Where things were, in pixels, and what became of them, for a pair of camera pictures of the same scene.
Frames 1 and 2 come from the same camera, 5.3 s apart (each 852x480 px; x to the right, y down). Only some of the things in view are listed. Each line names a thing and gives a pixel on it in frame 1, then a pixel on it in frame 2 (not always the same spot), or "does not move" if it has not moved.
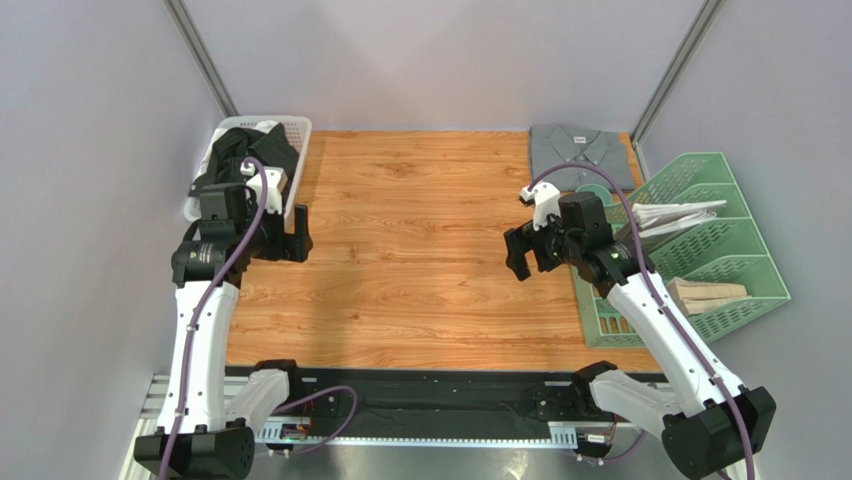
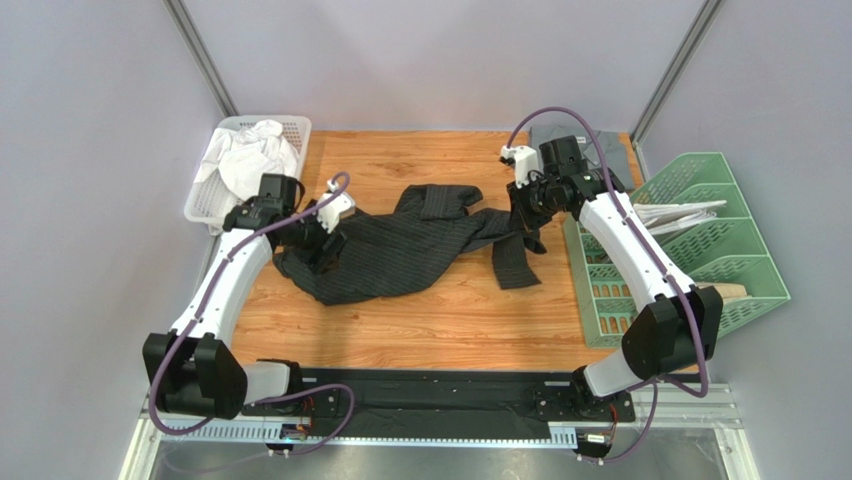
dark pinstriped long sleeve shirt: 232,146 → 412,236
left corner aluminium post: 201,58 does not move
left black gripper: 290,246 → 323,260
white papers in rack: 655,217 does not move
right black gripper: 534,241 → 524,213
